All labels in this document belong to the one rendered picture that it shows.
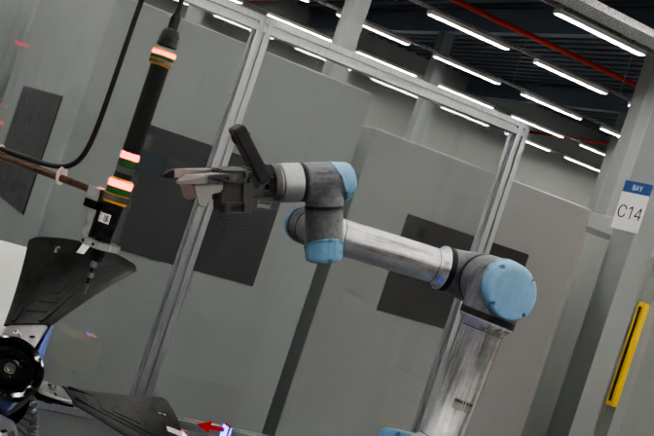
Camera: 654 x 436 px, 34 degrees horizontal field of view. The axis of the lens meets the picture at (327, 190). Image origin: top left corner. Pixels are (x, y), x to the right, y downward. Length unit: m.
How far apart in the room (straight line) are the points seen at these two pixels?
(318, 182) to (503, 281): 0.43
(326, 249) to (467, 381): 0.40
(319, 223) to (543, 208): 4.39
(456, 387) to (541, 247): 4.26
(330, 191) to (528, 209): 4.32
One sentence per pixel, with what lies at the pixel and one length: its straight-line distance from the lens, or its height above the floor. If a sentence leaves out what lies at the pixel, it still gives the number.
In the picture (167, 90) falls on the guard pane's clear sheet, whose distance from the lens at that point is 2.68.
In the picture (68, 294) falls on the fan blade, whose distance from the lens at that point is 2.04.
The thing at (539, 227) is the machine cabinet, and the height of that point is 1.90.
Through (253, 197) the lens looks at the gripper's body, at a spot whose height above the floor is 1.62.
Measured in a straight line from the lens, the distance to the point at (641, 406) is 9.50.
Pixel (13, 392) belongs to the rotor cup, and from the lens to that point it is 1.89.
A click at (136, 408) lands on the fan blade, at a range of 2.06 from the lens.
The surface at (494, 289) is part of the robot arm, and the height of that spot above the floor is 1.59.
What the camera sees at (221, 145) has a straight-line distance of 2.72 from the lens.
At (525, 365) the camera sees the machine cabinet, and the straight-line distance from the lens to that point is 6.53.
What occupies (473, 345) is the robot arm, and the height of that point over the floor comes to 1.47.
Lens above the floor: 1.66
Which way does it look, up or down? level
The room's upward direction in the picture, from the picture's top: 18 degrees clockwise
